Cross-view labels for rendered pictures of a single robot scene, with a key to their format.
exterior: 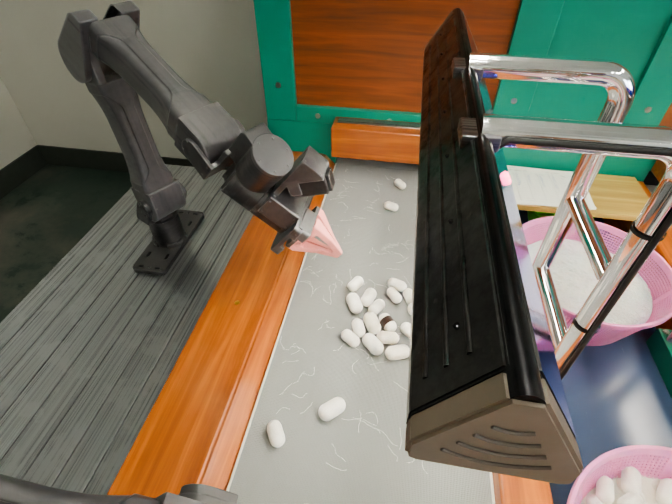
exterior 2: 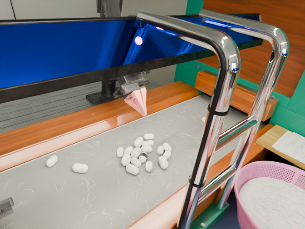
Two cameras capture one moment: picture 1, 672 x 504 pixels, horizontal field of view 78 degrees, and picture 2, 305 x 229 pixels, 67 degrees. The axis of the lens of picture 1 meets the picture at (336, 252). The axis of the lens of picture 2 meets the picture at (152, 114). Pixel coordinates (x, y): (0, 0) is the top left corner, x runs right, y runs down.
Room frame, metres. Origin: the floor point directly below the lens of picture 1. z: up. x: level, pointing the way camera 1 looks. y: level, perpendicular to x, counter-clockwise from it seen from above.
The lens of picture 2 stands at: (0.01, -0.35, 1.17)
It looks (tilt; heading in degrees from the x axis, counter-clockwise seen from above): 31 degrees down; 34
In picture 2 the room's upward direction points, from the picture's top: 7 degrees clockwise
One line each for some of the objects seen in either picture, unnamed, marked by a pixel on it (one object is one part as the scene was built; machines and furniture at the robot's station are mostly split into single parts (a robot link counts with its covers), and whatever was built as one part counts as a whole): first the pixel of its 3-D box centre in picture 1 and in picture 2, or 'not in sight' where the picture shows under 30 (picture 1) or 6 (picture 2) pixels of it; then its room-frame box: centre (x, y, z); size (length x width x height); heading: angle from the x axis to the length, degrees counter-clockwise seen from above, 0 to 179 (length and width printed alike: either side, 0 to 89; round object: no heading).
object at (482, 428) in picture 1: (464, 124); (174, 36); (0.38, -0.13, 1.08); 0.62 x 0.08 x 0.07; 170
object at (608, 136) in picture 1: (500, 267); (188, 138); (0.36, -0.20, 0.90); 0.20 x 0.19 x 0.45; 170
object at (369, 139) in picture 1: (400, 141); (232, 92); (0.83, -0.14, 0.83); 0.30 x 0.06 x 0.07; 80
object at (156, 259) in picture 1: (166, 227); (108, 87); (0.67, 0.36, 0.71); 0.20 x 0.07 x 0.08; 170
